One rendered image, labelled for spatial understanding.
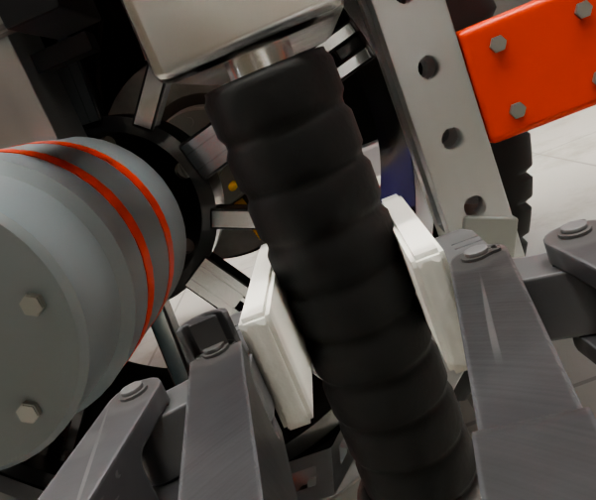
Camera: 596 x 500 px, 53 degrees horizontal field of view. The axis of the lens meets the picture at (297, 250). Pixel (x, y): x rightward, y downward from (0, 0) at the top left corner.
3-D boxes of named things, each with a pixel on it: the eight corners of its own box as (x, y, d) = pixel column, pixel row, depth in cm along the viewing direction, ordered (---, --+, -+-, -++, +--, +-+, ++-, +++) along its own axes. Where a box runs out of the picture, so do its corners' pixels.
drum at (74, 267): (225, 280, 46) (146, 101, 42) (158, 437, 25) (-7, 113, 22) (60, 341, 47) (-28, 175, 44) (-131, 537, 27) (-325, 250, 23)
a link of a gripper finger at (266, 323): (315, 424, 14) (286, 435, 14) (310, 315, 21) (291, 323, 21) (266, 312, 13) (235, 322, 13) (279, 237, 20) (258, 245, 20)
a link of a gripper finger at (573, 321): (471, 305, 11) (627, 250, 11) (424, 239, 16) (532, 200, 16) (494, 372, 12) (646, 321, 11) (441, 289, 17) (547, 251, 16)
